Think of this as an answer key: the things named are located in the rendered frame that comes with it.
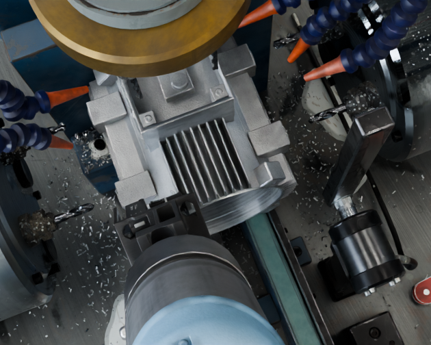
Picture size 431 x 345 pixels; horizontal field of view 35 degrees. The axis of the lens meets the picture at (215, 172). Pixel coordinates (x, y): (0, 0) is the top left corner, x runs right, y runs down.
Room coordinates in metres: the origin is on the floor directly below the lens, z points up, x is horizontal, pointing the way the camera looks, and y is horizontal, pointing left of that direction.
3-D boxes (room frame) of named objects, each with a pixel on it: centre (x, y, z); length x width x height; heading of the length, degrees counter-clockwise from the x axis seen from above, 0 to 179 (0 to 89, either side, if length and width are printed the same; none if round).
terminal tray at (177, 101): (0.31, 0.03, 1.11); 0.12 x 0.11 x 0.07; 13
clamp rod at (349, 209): (0.14, -0.15, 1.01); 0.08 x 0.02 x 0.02; 13
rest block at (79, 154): (0.32, 0.15, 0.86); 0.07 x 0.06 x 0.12; 103
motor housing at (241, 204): (0.27, 0.02, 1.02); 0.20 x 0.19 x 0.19; 13
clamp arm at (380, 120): (0.18, -0.14, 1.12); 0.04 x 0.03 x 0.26; 13
